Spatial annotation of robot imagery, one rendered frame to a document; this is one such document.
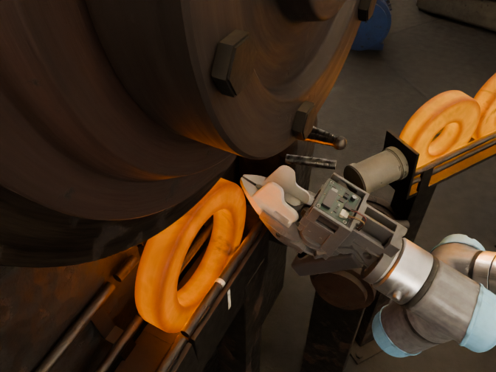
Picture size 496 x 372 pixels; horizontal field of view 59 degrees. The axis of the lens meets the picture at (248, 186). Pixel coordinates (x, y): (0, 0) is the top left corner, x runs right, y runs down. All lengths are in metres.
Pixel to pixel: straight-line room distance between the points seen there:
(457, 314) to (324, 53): 0.37
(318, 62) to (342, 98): 1.90
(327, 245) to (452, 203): 1.26
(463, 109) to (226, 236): 0.45
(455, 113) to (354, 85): 1.57
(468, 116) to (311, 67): 0.54
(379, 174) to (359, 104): 1.47
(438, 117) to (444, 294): 0.30
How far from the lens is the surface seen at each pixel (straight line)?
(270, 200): 0.56
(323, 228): 0.53
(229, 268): 0.55
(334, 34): 0.34
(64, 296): 0.47
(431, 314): 0.59
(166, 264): 0.44
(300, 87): 0.29
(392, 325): 0.67
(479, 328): 0.60
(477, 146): 0.87
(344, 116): 2.09
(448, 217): 1.73
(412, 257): 0.57
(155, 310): 0.47
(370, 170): 0.74
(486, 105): 0.86
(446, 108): 0.77
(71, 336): 0.49
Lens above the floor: 1.16
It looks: 44 degrees down
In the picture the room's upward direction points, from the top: straight up
